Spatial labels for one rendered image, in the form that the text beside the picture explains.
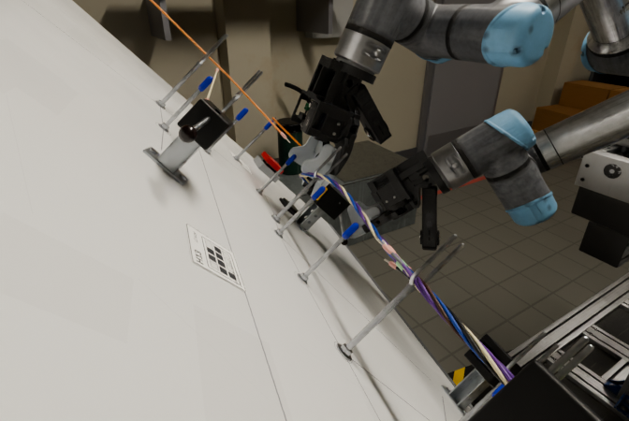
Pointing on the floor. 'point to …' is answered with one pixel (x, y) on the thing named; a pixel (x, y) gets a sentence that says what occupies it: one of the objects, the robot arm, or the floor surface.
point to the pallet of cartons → (574, 102)
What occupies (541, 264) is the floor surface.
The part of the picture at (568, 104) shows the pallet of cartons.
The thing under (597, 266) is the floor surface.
